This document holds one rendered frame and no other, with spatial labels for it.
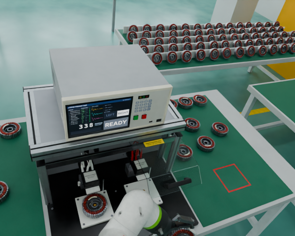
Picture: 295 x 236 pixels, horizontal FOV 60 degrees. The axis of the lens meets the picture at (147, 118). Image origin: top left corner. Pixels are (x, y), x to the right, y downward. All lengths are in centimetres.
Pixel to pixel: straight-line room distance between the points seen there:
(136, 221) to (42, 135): 51
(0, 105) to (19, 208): 193
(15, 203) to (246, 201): 114
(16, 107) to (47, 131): 196
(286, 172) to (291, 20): 317
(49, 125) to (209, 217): 87
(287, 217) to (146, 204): 191
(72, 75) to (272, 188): 123
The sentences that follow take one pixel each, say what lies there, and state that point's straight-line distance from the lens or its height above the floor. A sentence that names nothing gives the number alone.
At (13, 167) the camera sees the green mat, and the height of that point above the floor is 75.
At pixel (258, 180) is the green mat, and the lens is 165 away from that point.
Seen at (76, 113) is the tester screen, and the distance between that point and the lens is 98.
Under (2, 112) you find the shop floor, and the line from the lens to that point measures 305.
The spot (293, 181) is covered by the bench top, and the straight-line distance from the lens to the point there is 178.
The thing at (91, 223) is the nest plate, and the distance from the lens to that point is 124.
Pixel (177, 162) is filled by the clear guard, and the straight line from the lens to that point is 111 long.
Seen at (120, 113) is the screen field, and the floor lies 122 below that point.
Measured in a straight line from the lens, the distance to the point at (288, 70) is 463.
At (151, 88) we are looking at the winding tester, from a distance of 103.
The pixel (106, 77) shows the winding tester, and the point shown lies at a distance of 106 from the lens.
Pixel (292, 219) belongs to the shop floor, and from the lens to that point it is 265.
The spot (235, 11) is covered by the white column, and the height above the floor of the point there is 65.
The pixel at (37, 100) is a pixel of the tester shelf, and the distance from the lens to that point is 129.
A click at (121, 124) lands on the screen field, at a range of 108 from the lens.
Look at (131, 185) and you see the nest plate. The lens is 134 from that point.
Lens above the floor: 189
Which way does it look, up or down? 41 degrees down
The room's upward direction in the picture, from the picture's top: 11 degrees clockwise
